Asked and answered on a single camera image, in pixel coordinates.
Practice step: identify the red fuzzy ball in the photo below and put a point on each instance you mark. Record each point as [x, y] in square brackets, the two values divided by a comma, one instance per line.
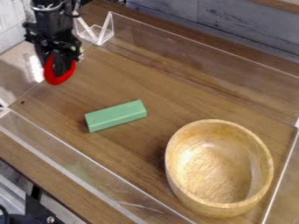
[48, 73]

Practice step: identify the clear acrylic tray walls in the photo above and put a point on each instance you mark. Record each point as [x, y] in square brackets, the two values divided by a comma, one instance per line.
[105, 174]

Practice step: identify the black metal bracket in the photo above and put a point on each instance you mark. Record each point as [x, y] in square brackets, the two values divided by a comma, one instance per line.
[39, 212]

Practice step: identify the wooden bowl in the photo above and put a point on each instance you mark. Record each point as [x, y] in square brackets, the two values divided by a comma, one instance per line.
[219, 167]

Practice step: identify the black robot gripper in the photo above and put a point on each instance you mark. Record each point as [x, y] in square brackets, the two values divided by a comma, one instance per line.
[63, 45]

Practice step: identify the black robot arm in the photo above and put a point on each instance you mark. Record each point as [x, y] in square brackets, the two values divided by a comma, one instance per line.
[51, 34]

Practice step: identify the green rectangular block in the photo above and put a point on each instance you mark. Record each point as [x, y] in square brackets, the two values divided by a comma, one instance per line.
[109, 117]

